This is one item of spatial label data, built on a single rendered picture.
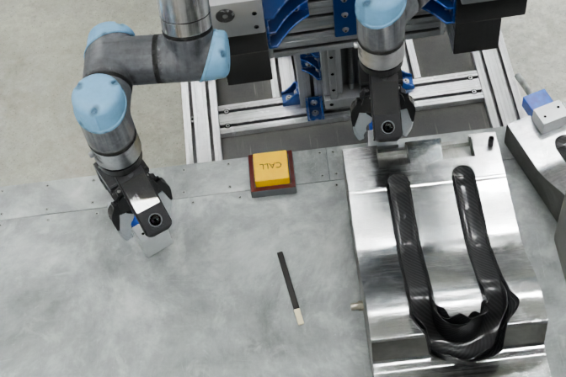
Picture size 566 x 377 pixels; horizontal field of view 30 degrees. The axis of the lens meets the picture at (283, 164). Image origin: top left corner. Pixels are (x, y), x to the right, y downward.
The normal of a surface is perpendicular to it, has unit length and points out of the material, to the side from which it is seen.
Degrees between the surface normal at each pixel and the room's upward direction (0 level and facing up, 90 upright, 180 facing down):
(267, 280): 0
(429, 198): 2
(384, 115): 28
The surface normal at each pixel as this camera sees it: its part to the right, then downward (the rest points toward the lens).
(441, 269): -0.11, -0.88
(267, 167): -0.08, -0.55
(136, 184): 0.17, -0.14
